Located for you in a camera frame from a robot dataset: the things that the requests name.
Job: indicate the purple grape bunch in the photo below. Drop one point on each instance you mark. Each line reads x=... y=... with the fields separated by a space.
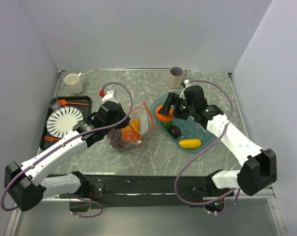
x=115 y=139

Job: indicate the beige mug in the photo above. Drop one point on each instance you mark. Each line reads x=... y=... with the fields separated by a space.
x=176 y=75

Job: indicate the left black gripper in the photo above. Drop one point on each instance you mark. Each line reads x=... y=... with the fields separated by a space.
x=124 y=123

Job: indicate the black tray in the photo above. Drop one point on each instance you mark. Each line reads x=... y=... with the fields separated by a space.
x=86 y=111

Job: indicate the clear zip top bag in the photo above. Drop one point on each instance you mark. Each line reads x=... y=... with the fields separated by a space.
x=141 y=123

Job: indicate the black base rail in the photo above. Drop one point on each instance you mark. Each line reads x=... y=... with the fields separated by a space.
x=145 y=191

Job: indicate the dark avocado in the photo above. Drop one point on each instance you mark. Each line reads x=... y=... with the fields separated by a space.
x=174 y=131

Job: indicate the clear small glass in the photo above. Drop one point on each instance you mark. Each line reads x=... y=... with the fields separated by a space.
x=54 y=104

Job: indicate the white striped plate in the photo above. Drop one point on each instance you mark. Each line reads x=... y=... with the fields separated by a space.
x=61 y=121

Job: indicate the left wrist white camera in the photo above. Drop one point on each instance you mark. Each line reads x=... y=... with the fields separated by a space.
x=111 y=95

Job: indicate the teal plastic food container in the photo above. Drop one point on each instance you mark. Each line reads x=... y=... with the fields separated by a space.
x=189 y=129

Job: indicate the green lime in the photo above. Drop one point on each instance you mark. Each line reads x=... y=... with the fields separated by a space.
x=167 y=124

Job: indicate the orange plastic spoon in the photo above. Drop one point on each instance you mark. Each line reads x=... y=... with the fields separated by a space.
x=64 y=102

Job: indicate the white cup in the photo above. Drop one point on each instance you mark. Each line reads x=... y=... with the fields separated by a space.
x=74 y=83

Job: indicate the orange tangerine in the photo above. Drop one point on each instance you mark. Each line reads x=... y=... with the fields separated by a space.
x=165 y=118

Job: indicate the orange plastic fork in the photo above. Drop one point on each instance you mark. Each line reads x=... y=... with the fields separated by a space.
x=51 y=139

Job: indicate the small orange pumpkin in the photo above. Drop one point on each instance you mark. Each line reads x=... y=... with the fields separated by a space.
x=128 y=135

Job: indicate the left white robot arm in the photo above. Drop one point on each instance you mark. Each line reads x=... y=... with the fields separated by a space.
x=28 y=183

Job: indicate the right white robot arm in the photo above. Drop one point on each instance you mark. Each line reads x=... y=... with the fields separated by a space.
x=258 y=165

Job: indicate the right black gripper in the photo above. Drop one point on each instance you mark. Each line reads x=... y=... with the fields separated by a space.
x=172 y=99

